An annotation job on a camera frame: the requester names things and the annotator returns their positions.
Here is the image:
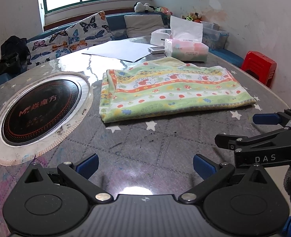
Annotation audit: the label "colourful patterned child's garment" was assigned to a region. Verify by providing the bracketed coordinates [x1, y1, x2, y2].
[99, 57, 256, 124]

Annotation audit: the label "red plastic stool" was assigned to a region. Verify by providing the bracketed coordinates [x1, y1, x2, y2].
[241, 51, 277, 88]

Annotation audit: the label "round induction cooktop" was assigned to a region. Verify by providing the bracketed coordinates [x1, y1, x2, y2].
[0, 72, 93, 166]

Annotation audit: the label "clear plastic storage box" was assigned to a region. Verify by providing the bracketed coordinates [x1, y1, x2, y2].
[202, 22, 230, 50]

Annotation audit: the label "pink tissue pack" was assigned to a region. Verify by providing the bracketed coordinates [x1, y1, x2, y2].
[164, 16, 209, 63]

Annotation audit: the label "butterfly pillow left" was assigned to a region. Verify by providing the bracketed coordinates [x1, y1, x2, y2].
[27, 30, 71, 69]

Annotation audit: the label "butterfly pillow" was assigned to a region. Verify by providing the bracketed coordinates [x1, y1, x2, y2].
[27, 30, 71, 69]
[66, 11, 115, 52]

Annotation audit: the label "small colourful plush toys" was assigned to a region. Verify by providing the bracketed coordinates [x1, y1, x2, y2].
[185, 12, 202, 23]

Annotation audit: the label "white paper sheet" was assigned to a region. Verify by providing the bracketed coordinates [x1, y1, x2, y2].
[81, 40, 152, 63]

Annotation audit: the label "small grey box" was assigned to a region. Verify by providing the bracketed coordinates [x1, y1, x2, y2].
[148, 46, 165, 55]

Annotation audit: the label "black backpack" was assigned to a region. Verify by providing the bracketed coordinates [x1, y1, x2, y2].
[0, 35, 31, 78]

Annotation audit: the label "butterfly pillow right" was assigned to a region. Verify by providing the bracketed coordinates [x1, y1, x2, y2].
[66, 11, 115, 52]

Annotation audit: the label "white box device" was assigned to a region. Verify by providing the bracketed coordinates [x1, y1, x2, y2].
[150, 28, 172, 46]

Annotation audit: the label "blue sofa bench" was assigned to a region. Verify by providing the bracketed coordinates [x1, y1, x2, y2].
[0, 11, 245, 89]

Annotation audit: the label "grey cushion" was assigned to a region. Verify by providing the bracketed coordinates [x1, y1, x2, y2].
[124, 14, 165, 38]

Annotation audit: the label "panda plush toy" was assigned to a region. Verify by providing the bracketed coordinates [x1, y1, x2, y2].
[134, 2, 156, 13]

